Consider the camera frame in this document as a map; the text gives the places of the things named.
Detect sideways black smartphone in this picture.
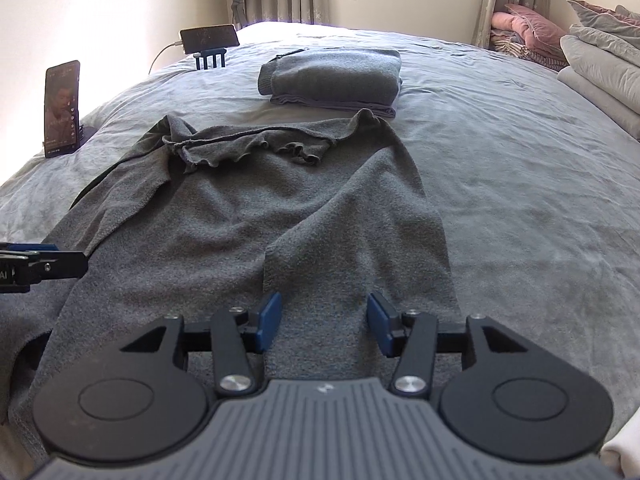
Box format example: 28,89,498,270
179,24,240,56

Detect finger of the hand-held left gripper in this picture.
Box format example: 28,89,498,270
30,251,90,286
0,243,60,255

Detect grey pink-trimmed pillow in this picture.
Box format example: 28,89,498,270
566,0,640,36

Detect blue chair-shaped phone stand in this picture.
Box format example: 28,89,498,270
194,49,228,71

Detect folded grey knit garment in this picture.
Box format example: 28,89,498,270
257,49,403,106

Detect folded grey quilt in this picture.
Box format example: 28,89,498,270
570,24,640,68

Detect pink pillow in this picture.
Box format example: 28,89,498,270
492,4,568,51

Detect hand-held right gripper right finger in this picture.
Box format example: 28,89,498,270
366,291,523,398

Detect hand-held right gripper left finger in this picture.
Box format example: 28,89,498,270
120,291,283,398

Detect upright black smartphone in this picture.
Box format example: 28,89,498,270
44,60,82,159

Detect white cloth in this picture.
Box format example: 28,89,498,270
600,430,640,480

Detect grey ruffled-collar sweater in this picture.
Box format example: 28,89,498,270
0,109,463,426

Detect white charging cable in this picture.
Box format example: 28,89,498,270
148,40,183,75

